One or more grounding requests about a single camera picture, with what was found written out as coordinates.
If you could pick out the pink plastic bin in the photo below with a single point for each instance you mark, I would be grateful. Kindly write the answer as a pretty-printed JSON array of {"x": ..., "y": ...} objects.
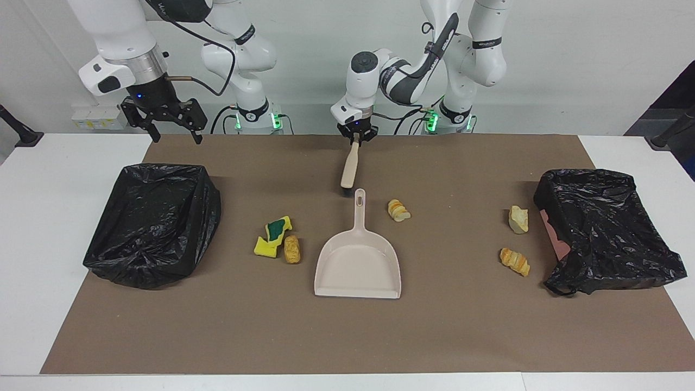
[{"x": 559, "y": 244}]

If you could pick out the brown peanut-shaped bread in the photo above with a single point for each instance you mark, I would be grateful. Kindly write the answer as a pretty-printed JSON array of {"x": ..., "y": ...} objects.
[{"x": 292, "y": 250}]

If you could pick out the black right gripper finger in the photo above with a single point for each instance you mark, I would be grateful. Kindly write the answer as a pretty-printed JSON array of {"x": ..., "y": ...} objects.
[
  {"x": 196, "y": 131},
  {"x": 155, "y": 133}
]

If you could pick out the black plastic trash bag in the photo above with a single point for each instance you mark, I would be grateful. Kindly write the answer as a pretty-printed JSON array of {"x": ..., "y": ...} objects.
[
  {"x": 152, "y": 228},
  {"x": 608, "y": 233}
]

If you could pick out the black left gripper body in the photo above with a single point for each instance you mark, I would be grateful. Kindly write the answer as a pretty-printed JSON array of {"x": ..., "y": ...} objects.
[{"x": 357, "y": 129}]

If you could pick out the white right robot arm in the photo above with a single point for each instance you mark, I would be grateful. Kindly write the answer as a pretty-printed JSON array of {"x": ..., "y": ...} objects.
[{"x": 119, "y": 32}]

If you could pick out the black stand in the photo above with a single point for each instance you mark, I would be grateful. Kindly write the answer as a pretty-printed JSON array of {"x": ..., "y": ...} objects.
[
  {"x": 670, "y": 136},
  {"x": 19, "y": 133}
]

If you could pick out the striped croissant roll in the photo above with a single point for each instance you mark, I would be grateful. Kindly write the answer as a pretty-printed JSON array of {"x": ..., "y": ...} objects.
[
  {"x": 515, "y": 262},
  {"x": 399, "y": 210}
]

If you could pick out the large brown table mat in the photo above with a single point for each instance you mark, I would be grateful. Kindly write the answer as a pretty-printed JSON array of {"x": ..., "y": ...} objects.
[{"x": 347, "y": 336}]

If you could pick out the plain yellow sponge piece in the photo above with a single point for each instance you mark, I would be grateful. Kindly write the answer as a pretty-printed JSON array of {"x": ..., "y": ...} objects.
[{"x": 265, "y": 248}]

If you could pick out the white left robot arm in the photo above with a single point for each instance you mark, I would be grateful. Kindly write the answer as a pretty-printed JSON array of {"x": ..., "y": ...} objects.
[{"x": 488, "y": 60}]

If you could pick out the beige plastic dustpan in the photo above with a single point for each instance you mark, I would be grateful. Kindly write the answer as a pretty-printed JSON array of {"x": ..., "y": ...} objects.
[{"x": 358, "y": 266}]

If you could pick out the white wall socket box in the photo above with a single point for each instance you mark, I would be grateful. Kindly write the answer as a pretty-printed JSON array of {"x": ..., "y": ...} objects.
[{"x": 100, "y": 118}]

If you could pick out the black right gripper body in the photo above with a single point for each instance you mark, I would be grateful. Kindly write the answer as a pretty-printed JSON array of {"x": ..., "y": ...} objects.
[{"x": 157, "y": 100}]

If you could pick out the green-topped yellow sponge piece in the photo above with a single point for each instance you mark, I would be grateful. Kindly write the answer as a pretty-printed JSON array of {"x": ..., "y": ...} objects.
[{"x": 277, "y": 228}]

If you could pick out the dark partition panel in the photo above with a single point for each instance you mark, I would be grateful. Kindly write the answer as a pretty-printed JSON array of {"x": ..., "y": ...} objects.
[{"x": 673, "y": 103}]

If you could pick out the beige hand brush black bristles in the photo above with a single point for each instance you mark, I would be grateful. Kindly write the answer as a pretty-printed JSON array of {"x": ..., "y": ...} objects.
[{"x": 350, "y": 165}]

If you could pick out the pale bread chunk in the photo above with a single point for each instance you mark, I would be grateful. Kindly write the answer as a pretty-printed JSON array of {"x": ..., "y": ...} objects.
[{"x": 518, "y": 220}]

